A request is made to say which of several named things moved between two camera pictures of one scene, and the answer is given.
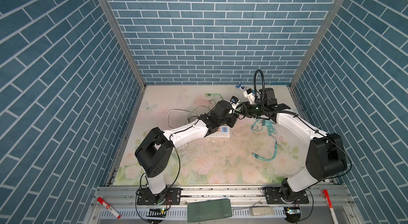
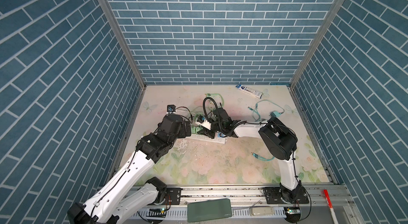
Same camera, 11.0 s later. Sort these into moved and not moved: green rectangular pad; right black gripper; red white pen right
Moved: right black gripper
Not moved: red white pen right; green rectangular pad
